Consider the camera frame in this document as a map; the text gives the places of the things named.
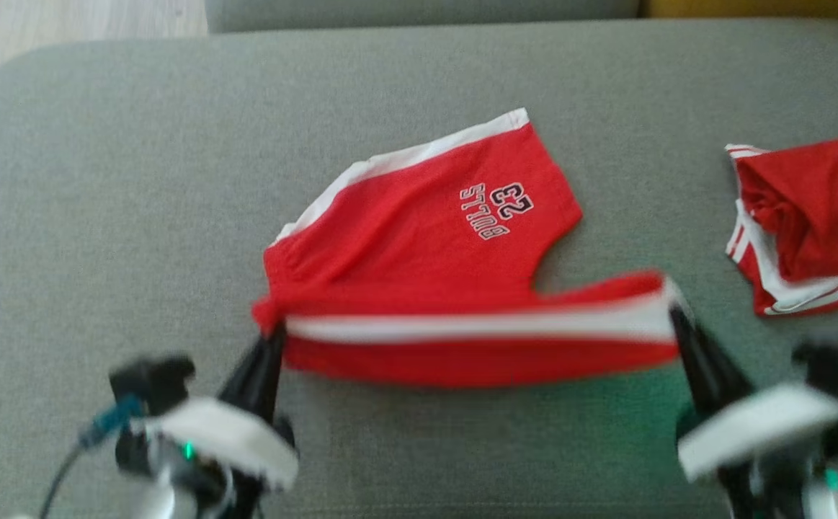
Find grey sofa backrest cushion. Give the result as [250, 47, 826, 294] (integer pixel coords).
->
[205, 0, 641, 35]

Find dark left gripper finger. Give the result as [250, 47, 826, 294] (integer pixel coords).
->
[218, 338, 272, 420]
[249, 324, 288, 425]

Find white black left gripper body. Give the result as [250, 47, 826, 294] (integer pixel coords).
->
[134, 396, 301, 492]

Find red jersey with white stripes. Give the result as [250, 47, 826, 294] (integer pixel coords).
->
[723, 135, 838, 318]

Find black left cable teal plug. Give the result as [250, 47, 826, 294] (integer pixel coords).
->
[39, 395, 146, 519]

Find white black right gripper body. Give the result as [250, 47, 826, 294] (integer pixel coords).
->
[678, 385, 838, 484]

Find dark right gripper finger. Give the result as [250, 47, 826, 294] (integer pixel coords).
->
[685, 316, 755, 405]
[669, 308, 723, 423]

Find red shorts with white band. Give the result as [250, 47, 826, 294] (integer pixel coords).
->
[251, 108, 686, 389]

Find yellow sofa cushion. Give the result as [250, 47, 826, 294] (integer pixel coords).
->
[641, 0, 838, 21]

